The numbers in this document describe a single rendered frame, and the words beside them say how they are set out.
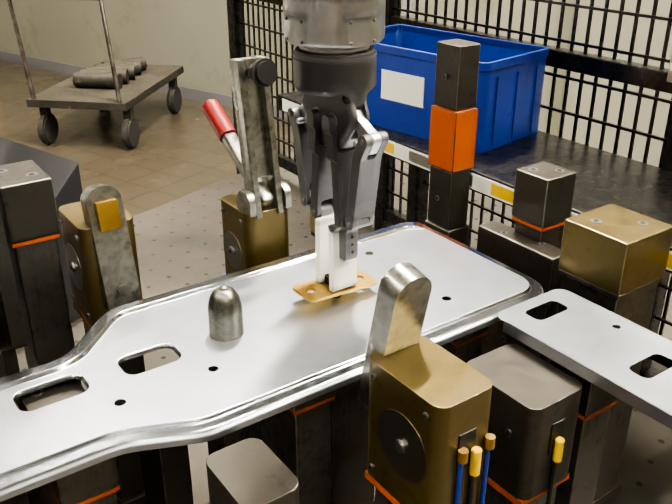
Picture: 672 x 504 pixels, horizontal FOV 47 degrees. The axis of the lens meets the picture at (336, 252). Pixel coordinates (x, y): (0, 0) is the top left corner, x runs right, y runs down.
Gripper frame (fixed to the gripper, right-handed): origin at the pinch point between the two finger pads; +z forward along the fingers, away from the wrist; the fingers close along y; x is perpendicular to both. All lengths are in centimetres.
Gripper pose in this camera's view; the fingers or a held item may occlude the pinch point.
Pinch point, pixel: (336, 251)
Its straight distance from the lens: 77.6
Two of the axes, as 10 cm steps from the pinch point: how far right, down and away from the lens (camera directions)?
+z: 0.1, 9.1, 4.2
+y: 5.7, 3.4, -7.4
